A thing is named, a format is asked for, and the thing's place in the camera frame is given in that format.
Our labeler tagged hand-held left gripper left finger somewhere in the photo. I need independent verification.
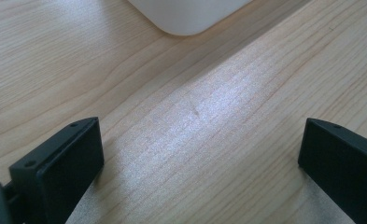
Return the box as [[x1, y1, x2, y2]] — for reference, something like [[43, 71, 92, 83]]
[[8, 116, 106, 224]]

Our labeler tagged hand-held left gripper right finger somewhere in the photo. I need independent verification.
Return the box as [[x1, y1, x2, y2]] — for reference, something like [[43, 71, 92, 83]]
[[297, 117, 367, 224]]

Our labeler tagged white rounded tray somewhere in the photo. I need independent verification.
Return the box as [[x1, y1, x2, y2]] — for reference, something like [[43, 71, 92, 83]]
[[127, 0, 254, 36]]

